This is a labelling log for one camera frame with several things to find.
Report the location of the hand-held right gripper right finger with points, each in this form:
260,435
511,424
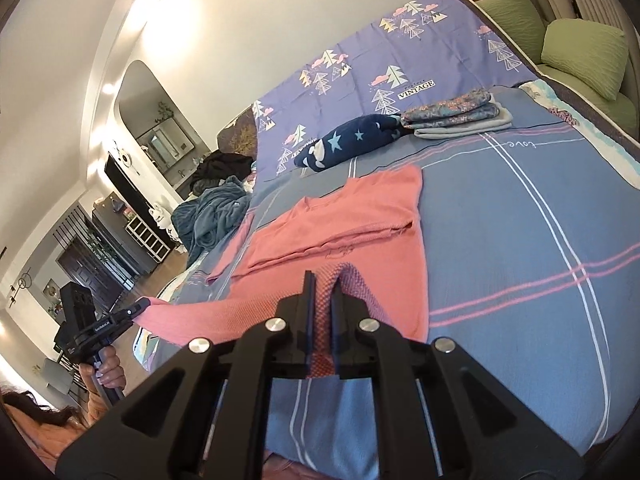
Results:
345,325

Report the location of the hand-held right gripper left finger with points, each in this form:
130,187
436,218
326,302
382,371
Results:
305,320

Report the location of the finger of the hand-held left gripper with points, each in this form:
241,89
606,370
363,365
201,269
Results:
136,310

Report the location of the pink sweater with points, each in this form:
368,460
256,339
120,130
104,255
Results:
350,220

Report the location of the person's left hand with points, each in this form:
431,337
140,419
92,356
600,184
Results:
107,370

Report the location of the grey chair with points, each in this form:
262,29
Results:
55,380

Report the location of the dark wooden cabinet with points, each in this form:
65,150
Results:
95,270

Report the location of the white shelf unit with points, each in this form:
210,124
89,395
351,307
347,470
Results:
145,237

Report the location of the person's dark hair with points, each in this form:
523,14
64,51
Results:
35,402

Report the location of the white cat figurine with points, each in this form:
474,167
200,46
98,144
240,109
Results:
159,215

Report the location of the blue fleece blanket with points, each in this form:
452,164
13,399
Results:
210,217

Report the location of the black clothing pile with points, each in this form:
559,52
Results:
225,170

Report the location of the navy star-print fleece blanket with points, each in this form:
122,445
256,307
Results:
345,142

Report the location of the green hanging plant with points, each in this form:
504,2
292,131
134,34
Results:
165,111

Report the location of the folded floral garment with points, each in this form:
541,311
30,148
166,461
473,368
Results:
450,107

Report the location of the purple tree-print sheet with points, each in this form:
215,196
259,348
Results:
350,60

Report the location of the green covered sofa seat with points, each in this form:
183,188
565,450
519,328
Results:
620,110

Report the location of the large green pillow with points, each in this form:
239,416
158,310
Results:
585,57

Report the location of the black wall screen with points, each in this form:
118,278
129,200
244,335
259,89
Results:
125,180

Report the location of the white wall clock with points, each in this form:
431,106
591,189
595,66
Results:
123,157

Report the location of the wall mirror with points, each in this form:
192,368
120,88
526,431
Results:
165,142

